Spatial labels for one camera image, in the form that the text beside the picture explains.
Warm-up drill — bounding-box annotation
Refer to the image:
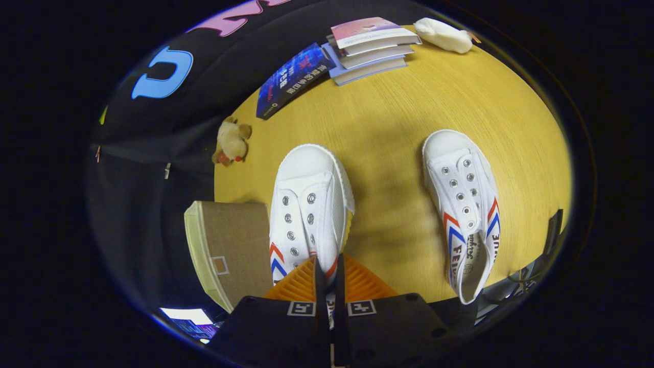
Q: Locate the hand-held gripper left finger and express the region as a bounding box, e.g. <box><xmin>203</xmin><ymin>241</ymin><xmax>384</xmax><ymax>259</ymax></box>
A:
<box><xmin>209</xmin><ymin>256</ymin><xmax>330</xmax><ymax>368</ymax></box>

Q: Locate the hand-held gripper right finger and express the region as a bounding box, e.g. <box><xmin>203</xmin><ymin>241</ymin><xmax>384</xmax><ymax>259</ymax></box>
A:
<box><xmin>334</xmin><ymin>254</ymin><xmax>453</xmax><ymax>368</ymax></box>

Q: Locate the white canvas shoe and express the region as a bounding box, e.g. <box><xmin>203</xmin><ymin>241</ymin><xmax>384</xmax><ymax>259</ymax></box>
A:
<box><xmin>422</xmin><ymin>129</ymin><xmax>501</xmax><ymax>306</ymax></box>
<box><xmin>268</xmin><ymin>144</ymin><xmax>356</xmax><ymax>328</ymax></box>

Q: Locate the lit computer screen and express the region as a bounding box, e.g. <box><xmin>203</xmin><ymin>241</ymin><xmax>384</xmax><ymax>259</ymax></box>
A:
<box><xmin>160</xmin><ymin>308</ymin><xmax>219</xmax><ymax>341</ymax></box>

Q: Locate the beige plush dog toy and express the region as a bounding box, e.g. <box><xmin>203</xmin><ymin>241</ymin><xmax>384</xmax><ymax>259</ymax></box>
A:
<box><xmin>212</xmin><ymin>117</ymin><xmax>253</xmax><ymax>168</ymax></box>

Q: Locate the black plastic panel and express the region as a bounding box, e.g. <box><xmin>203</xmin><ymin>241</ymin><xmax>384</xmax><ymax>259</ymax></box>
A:
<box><xmin>546</xmin><ymin>209</ymin><xmax>564</xmax><ymax>257</ymax></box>

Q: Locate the dark blue book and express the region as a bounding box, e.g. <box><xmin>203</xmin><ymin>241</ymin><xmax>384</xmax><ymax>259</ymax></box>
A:
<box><xmin>255</xmin><ymin>42</ymin><xmax>338</xmax><ymax>121</ymax></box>

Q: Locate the light blue cover book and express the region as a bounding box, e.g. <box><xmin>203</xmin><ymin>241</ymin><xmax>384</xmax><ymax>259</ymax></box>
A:
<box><xmin>321</xmin><ymin>43</ymin><xmax>409</xmax><ymax>86</ymax></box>

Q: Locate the white paperback book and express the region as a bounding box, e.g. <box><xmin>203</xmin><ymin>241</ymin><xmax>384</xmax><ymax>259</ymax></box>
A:
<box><xmin>338</xmin><ymin>44</ymin><xmax>415</xmax><ymax>70</ymax></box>

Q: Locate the white plush toy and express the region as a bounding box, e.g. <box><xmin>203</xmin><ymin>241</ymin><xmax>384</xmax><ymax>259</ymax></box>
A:
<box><xmin>413</xmin><ymin>18</ymin><xmax>481</xmax><ymax>55</ymax></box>

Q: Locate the bundle of cables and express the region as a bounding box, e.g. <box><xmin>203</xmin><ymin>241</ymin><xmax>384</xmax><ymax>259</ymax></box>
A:
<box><xmin>478</xmin><ymin>256</ymin><xmax>545</xmax><ymax>326</ymax></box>

